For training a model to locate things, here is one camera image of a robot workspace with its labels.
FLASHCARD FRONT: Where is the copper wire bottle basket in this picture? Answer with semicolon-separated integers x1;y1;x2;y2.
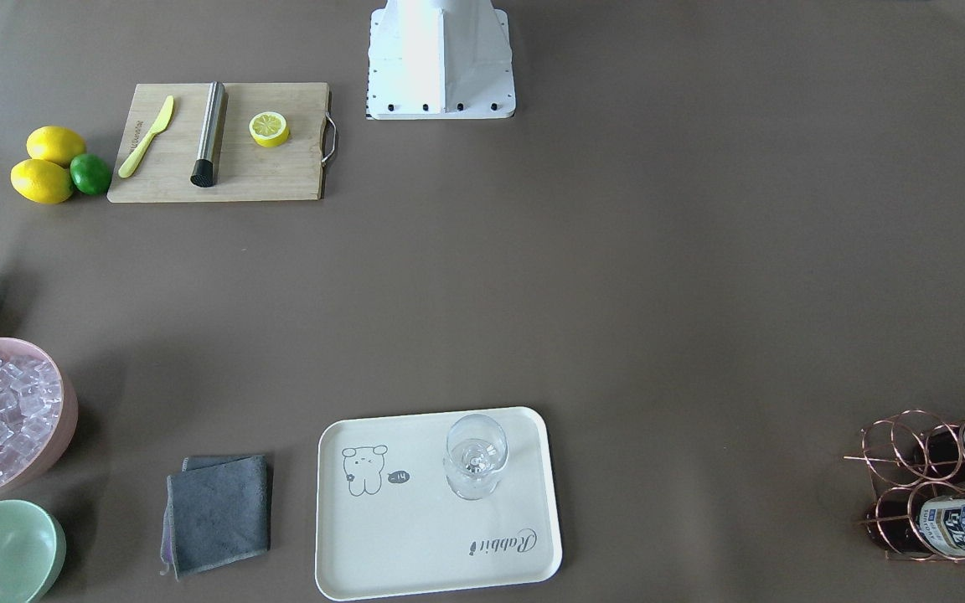
853;410;965;565

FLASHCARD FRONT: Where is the clear wine glass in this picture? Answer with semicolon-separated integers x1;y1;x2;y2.
443;413;509;501

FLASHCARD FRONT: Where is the cream rabbit tray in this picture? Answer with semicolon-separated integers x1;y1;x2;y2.
315;407;564;600

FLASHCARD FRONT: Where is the wooden cutting board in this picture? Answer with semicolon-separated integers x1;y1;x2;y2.
107;81;336;204

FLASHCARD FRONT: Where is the half lemon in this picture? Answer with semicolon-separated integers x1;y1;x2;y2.
248;111;290;148

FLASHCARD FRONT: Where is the steel muddler black tip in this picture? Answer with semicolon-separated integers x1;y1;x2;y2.
190;81;227;188

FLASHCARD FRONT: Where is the grey folded cloth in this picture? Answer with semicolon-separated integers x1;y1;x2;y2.
160;455;272;580

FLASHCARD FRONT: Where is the yellow plastic knife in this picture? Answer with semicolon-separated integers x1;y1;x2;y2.
117;95;175;178

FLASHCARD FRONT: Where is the green lime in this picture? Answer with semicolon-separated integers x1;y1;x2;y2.
69;153;112;196

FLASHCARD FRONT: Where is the yellow lemon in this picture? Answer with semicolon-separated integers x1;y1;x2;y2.
24;126;87;168
10;159;74;204

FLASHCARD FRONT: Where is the pink bowl with ice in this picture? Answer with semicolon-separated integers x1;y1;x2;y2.
0;338;78;495

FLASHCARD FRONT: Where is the green bowl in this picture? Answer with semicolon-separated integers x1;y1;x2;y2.
0;499;68;602

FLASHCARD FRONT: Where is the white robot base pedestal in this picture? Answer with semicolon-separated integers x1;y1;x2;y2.
365;1;517;120

